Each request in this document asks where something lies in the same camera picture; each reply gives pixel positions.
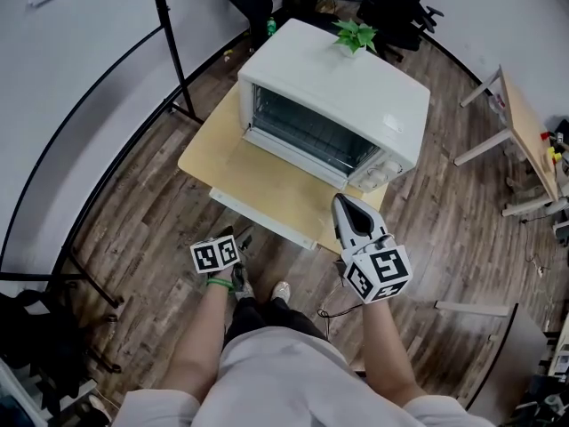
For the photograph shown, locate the person's right forearm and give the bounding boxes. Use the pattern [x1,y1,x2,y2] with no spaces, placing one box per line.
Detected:
[360,298,429,407]

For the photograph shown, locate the person's shoe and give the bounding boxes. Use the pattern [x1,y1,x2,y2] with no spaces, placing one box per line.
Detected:
[269,280,292,305]
[230,262,255,302]

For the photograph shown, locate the black floor cable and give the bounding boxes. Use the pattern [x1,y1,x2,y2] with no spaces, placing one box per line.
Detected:
[317,298,371,322]

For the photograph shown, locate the person's left forearm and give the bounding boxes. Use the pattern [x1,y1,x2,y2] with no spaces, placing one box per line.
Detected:
[162,267,236,402]

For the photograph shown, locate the low wooden table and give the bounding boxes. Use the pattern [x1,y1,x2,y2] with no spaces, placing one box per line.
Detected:
[177,82,389,256]

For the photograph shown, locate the person's white shirt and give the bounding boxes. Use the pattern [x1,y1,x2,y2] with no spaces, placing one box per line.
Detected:
[110,326,497,427]

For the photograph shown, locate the black high-back office chair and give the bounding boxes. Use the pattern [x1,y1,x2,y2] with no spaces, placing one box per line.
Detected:
[357,0,445,65]

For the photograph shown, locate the grey desk with white leg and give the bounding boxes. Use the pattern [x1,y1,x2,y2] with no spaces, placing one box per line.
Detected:
[434,299,555,427]

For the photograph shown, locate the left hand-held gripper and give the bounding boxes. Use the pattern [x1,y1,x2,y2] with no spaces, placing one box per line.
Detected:
[189,225,244,276]

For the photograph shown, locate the black-framed whiteboard on stand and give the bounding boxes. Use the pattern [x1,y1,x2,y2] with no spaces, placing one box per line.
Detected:
[0,0,200,375]

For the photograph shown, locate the white toaster oven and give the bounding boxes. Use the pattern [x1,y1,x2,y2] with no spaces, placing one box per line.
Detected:
[237,18,432,194]

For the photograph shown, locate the white oven door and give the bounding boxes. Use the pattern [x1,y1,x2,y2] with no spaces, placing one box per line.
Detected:
[242,124,352,191]

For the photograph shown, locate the person's left shoe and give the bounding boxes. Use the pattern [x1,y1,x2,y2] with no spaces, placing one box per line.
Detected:
[230,262,255,302]

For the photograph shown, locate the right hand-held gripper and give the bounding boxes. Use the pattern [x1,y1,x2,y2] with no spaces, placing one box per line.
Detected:
[331,192,414,305]

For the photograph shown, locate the person's right shoe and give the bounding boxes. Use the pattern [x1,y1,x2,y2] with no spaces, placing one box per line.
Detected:
[269,280,292,305]

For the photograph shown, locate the person's black trousers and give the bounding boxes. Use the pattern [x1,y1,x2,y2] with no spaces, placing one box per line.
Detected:
[221,294,331,350]

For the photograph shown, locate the wooden desk with white legs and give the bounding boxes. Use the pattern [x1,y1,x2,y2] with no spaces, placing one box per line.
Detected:
[453,63,563,218]

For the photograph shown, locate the small green potted plant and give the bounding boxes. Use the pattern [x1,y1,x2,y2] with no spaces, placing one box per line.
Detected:
[331,19,380,59]

